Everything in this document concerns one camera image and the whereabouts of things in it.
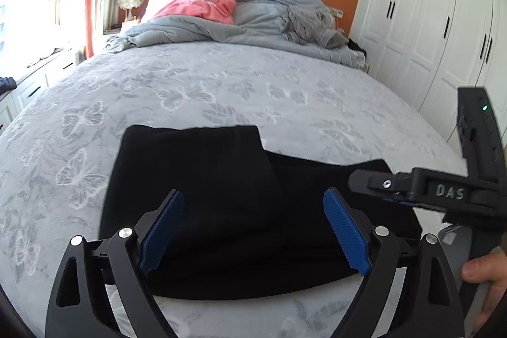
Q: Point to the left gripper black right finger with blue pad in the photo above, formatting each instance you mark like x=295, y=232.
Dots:
x=396, y=274

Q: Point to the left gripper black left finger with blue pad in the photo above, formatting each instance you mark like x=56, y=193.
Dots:
x=79, y=305

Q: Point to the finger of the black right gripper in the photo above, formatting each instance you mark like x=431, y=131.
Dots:
x=382, y=185

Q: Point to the black fleece pants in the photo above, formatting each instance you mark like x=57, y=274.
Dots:
x=253, y=224

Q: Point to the person's right hand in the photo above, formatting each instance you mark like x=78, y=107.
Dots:
x=491, y=268

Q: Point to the grey butterfly bedspread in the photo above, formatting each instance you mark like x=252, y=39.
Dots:
x=57, y=154

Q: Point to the white panelled wardrobe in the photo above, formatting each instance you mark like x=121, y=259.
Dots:
x=425, y=50

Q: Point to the crumpled dark grey garment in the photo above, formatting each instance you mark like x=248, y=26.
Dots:
x=313, y=25

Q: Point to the grey rumpled duvet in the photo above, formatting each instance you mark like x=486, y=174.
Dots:
x=256, y=23

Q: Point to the white window drawer cabinet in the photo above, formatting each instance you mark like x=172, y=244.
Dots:
x=40, y=77

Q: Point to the dark navy garment on sill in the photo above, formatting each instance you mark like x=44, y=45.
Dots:
x=7, y=84

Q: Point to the pink pillow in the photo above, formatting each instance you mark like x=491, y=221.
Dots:
x=220, y=11

